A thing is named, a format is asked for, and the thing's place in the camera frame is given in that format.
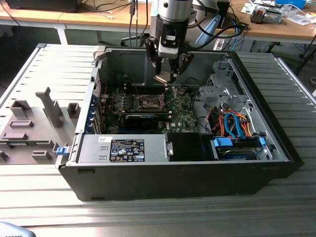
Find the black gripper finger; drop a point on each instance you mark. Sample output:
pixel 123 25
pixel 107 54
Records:
pixel 151 50
pixel 185 63

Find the silver CPU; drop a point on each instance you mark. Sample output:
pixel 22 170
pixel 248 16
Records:
pixel 163 76

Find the metal locking lever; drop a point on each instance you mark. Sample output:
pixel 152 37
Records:
pixel 134 86

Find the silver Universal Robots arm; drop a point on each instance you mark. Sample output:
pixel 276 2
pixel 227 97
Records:
pixel 172 10

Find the CPU socket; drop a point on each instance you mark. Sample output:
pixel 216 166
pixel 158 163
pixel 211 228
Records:
pixel 150 102

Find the copper CPU cooler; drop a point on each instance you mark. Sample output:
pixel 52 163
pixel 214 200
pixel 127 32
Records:
pixel 257 15

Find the white power adapter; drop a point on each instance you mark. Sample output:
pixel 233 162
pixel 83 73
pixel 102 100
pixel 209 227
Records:
pixel 219 45

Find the silver metal drive cage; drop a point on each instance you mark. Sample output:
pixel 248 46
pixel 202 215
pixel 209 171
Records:
pixel 212 95

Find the black box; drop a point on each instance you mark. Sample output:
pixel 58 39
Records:
pixel 224 14

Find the green motherboard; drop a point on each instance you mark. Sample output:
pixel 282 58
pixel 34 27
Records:
pixel 182 116

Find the black graphics card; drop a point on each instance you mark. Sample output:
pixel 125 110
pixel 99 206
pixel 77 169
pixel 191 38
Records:
pixel 140 122

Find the blue disk carrier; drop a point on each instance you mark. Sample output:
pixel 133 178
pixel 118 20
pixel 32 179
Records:
pixel 222 142

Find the wooden desk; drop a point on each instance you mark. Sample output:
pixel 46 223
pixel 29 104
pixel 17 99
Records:
pixel 271 30
pixel 37 17

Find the silver optical drive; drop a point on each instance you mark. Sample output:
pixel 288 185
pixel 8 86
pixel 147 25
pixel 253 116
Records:
pixel 273 17

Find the hard disk drive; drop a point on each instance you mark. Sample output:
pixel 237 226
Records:
pixel 237 154

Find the blue box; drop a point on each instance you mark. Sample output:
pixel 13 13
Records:
pixel 291 3

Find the silver power supply unit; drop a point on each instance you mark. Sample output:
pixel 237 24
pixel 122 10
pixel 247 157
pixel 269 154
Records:
pixel 96 150

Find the white papers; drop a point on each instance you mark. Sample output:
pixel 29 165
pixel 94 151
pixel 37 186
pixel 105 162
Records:
pixel 300 19

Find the black flat device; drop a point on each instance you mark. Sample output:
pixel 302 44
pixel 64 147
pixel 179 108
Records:
pixel 42 5

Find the black PC case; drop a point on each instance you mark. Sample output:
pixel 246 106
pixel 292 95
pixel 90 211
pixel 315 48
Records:
pixel 172 182

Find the blue plastic latch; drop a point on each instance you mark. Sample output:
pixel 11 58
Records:
pixel 61 151

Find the grey parts rack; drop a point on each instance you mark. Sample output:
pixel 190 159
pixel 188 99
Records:
pixel 22 159

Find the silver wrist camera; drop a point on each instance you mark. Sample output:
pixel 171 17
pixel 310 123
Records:
pixel 168 50

